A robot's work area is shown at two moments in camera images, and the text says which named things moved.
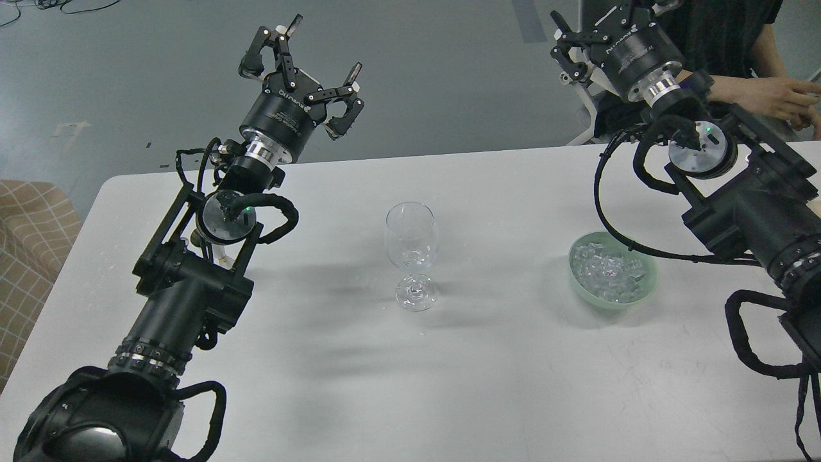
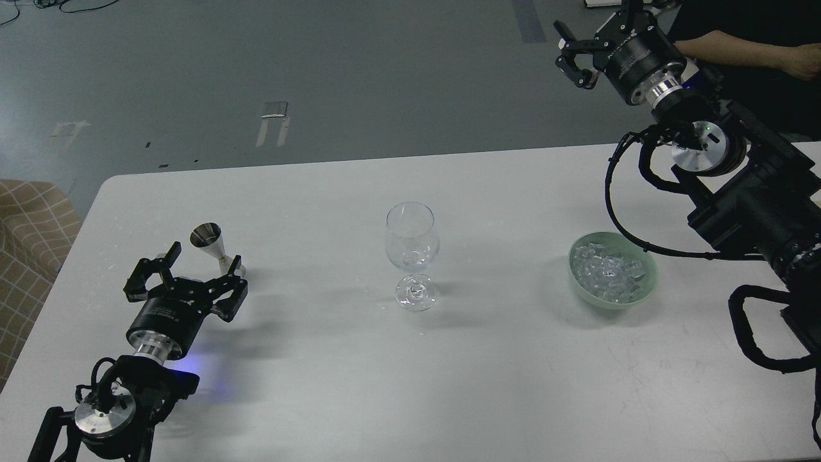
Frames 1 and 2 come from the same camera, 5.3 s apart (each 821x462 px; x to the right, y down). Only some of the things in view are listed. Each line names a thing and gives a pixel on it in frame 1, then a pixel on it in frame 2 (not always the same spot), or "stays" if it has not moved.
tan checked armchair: (38, 222) stays
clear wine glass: (412, 242) stays
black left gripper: (281, 123) to (169, 314)
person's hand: (777, 97) to (806, 61)
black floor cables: (49, 4) stays
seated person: (730, 40) to (802, 61)
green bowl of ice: (609, 272) stays
